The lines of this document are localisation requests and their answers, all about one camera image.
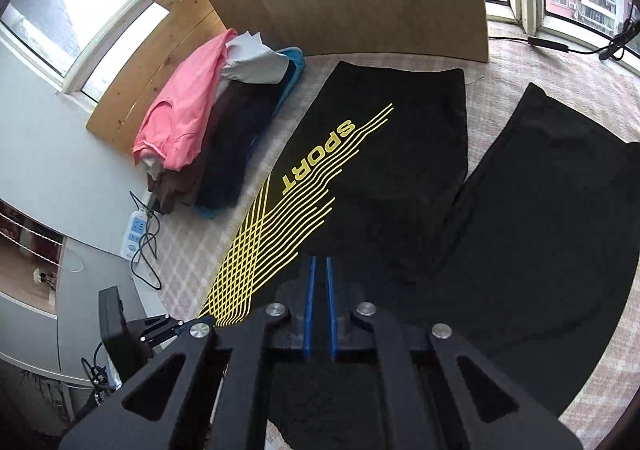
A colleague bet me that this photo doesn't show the tangled black cables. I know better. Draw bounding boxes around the tangled black cables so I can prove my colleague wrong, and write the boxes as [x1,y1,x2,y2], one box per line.
[79,341,123,403]

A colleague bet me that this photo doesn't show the light wooden plank panel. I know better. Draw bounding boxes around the light wooden plank panel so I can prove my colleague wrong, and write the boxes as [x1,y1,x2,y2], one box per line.
[86,0,227,153]

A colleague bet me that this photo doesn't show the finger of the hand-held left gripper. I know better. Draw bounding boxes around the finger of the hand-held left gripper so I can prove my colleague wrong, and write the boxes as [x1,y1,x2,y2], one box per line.
[125,314,216,350]

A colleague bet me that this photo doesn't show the black pants with yellow print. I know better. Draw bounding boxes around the black pants with yellow print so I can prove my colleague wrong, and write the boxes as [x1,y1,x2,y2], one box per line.
[197,61,640,450]

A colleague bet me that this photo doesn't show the pink garment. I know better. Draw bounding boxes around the pink garment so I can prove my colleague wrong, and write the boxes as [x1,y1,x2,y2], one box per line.
[132,28,239,171]

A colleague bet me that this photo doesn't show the white garment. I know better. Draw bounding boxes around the white garment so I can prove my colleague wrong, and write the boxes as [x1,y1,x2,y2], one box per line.
[219,31,291,87]

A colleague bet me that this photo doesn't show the brown garment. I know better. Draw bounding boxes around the brown garment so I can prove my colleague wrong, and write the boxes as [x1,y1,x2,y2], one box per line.
[146,78,281,216]

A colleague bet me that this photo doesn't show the black cable with adapter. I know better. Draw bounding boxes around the black cable with adapter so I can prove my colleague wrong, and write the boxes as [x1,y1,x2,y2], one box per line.
[487,32,640,56]

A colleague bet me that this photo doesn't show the black device on stand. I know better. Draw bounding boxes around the black device on stand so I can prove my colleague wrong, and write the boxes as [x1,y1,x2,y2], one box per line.
[54,235,168,383]

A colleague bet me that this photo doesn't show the blue garment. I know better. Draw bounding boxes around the blue garment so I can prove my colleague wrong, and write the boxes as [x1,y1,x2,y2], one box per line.
[197,47,306,221]

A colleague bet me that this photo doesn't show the dark navy garment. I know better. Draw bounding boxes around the dark navy garment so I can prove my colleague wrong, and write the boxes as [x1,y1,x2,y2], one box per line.
[194,95,283,212]

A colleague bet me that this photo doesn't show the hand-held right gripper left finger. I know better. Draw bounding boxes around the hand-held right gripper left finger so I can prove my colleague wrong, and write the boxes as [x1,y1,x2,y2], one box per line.
[57,256,317,450]

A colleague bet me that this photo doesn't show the white power strip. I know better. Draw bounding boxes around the white power strip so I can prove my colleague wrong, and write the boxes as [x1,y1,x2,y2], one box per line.
[121,210,151,262]

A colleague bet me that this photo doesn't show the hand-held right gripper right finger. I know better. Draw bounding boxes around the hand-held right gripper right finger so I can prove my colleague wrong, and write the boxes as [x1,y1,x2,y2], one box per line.
[326,256,583,450]

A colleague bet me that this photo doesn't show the black power cable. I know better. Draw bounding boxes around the black power cable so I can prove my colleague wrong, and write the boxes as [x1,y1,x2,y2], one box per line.
[128,190,164,292]

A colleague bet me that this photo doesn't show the checked bed sheet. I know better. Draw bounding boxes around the checked bed sheet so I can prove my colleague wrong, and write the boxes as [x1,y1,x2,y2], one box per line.
[150,36,640,450]

